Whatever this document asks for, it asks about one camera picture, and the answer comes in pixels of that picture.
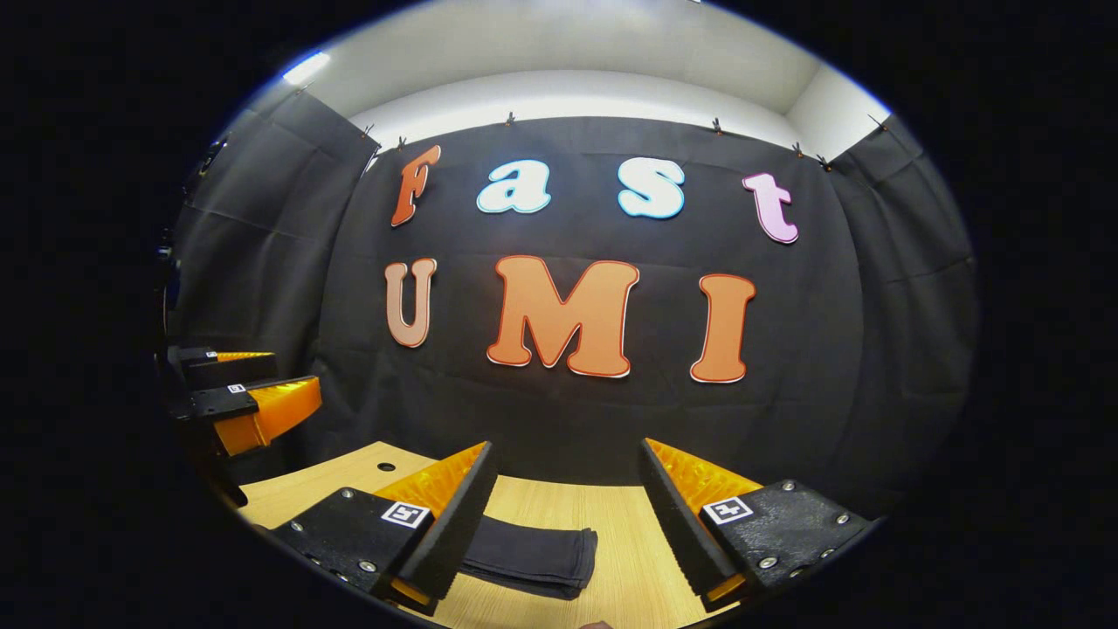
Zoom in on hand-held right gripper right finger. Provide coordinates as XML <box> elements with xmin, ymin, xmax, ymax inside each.
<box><xmin>639</xmin><ymin>437</ymin><xmax>876</xmax><ymax>614</ymax></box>

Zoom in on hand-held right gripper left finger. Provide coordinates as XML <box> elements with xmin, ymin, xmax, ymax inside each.
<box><xmin>269</xmin><ymin>440</ymin><xmax>501</xmax><ymax>615</ymax></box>

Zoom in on dark grey jeans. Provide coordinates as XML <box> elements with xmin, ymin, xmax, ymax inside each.
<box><xmin>459</xmin><ymin>514</ymin><xmax>600</xmax><ymax>602</ymax></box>

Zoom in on black backdrop cloth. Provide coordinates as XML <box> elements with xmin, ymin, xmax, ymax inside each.
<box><xmin>162</xmin><ymin>83</ymin><xmax>979</xmax><ymax>525</ymax></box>

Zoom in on row of small cloth clips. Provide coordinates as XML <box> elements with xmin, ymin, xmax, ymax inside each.
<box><xmin>297</xmin><ymin>80</ymin><xmax>887</xmax><ymax>169</ymax></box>

